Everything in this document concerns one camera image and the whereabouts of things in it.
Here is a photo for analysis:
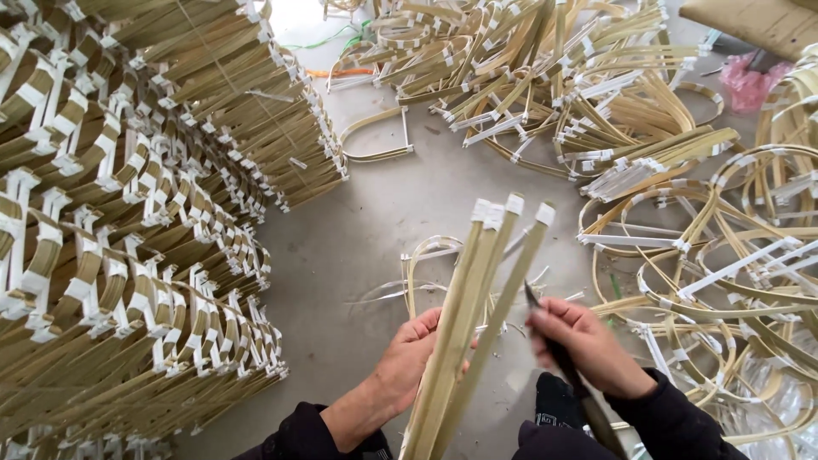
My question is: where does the person's left hand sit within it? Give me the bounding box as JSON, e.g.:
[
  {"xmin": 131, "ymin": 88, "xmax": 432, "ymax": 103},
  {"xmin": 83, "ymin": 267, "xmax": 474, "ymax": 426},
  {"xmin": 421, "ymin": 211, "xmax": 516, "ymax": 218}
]
[{"xmin": 369, "ymin": 307, "xmax": 478, "ymax": 417}]

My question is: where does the person's right hand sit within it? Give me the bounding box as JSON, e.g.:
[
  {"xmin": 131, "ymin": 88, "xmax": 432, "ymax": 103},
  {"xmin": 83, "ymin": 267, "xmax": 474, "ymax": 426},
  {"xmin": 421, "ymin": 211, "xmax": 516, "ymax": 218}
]
[{"xmin": 525, "ymin": 296, "xmax": 660, "ymax": 401}]

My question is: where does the dark-handled knife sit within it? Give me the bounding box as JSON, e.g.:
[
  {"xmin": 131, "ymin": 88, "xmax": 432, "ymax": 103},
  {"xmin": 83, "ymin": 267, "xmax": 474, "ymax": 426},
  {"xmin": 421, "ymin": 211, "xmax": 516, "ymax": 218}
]
[{"xmin": 523, "ymin": 280, "xmax": 631, "ymax": 460}]

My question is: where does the bundle of bamboo strips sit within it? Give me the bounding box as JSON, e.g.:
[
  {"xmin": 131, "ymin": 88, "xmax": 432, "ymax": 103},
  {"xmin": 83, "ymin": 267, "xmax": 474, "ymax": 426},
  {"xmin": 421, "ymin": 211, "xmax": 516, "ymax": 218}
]
[{"xmin": 399, "ymin": 193, "xmax": 557, "ymax": 460}]

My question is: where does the person's black sock foot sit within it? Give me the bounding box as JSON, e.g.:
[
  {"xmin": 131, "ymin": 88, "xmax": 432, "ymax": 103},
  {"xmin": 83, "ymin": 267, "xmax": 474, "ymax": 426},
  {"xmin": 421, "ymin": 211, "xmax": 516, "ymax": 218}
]
[{"xmin": 534, "ymin": 371, "xmax": 587, "ymax": 430}]

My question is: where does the person's dark trouser leg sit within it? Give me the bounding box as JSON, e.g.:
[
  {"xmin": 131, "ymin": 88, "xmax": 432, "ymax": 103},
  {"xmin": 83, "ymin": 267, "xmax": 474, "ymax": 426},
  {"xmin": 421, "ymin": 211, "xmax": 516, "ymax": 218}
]
[{"xmin": 510, "ymin": 418, "xmax": 616, "ymax": 460}]

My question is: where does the heap of round bamboo hoops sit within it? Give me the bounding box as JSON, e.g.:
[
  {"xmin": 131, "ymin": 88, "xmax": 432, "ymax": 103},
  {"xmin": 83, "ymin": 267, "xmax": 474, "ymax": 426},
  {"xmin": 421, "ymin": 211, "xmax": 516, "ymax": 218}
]
[{"xmin": 575, "ymin": 45, "xmax": 818, "ymax": 460}]

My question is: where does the loose heap of bamboo frames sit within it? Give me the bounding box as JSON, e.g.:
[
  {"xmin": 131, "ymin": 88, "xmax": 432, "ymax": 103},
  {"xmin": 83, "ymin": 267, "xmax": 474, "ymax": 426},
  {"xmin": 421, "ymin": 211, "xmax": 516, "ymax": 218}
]
[{"xmin": 323, "ymin": 0, "xmax": 742, "ymax": 200}]

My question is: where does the pink plastic bag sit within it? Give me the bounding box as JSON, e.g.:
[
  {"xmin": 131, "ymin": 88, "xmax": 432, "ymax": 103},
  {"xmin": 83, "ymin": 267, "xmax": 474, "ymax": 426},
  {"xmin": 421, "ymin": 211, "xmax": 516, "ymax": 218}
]
[{"xmin": 718, "ymin": 51, "xmax": 795, "ymax": 116}]

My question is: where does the tall stack of bamboo frames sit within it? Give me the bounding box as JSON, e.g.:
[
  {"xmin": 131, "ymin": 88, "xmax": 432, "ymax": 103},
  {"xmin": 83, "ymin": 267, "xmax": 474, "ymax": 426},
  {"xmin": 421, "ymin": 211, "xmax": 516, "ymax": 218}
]
[{"xmin": 0, "ymin": 0, "xmax": 350, "ymax": 460}]

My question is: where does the brown board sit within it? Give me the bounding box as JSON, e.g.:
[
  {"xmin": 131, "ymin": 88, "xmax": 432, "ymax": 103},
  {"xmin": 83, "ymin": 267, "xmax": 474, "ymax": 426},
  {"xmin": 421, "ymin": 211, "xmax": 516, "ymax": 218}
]
[{"xmin": 678, "ymin": 0, "xmax": 818, "ymax": 63}]

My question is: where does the single bamboo frame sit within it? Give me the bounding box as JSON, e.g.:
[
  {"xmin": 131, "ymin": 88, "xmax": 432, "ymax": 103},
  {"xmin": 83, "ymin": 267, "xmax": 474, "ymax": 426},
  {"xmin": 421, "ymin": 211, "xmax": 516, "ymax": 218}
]
[
  {"xmin": 338, "ymin": 105, "xmax": 415, "ymax": 164},
  {"xmin": 400, "ymin": 235, "xmax": 469, "ymax": 320}
]

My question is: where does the orange string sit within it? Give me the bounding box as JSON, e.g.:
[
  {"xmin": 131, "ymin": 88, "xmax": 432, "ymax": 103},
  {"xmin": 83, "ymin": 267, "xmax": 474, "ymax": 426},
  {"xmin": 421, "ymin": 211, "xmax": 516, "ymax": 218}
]
[{"xmin": 305, "ymin": 66, "xmax": 377, "ymax": 79}]

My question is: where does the green string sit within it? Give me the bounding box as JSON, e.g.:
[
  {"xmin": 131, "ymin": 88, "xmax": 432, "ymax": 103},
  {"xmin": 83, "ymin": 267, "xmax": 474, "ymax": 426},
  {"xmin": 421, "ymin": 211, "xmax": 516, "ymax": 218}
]
[{"xmin": 281, "ymin": 19, "xmax": 374, "ymax": 58}]

